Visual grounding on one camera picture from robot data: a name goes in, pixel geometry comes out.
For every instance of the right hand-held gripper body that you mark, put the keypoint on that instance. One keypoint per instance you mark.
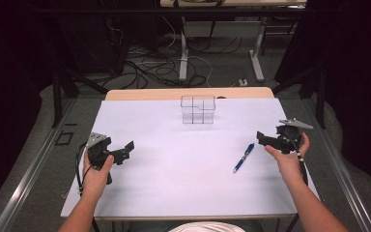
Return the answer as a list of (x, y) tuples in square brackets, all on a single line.
[(289, 140)]

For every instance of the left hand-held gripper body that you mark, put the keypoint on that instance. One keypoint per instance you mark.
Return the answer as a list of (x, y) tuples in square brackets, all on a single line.
[(98, 150)]

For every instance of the person's right hand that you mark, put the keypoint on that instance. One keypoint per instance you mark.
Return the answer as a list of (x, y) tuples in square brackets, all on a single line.
[(288, 164)]

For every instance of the person's left hand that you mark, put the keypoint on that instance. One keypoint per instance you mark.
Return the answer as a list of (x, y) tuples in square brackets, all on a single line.
[(94, 183)]

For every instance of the blue pen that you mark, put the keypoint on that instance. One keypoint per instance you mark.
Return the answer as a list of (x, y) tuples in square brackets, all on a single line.
[(243, 158)]

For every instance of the black metal stand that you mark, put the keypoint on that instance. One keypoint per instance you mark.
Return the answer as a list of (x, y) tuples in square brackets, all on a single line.
[(57, 96), (320, 96)]

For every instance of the white table cover sheet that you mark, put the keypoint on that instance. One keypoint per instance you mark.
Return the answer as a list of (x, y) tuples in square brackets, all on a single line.
[(180, 174)]

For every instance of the white power strip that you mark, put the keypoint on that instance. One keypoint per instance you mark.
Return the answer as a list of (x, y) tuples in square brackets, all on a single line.
[(243, 82)]

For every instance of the clear acrylic compartment organizer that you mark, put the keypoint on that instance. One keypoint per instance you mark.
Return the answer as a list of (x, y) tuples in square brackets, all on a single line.
[(198, 111)]

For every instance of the black curtain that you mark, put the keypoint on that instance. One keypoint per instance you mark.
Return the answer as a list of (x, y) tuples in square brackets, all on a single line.
[(360, 80), (9, 96)]

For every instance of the desk with white legs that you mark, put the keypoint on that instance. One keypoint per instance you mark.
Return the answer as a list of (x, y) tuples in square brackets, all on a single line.
[(183, 64)]

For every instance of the person's white shirt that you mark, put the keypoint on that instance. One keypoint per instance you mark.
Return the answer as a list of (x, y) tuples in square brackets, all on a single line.
[(206, 227)]

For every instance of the aluminium floor rail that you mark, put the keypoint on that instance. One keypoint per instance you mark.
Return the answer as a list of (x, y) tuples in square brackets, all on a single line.
[(341, 174), (29, 180)]

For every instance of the black horizontal frame bar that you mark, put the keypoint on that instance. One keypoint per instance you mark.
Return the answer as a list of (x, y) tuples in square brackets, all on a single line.
[(141, 11)]

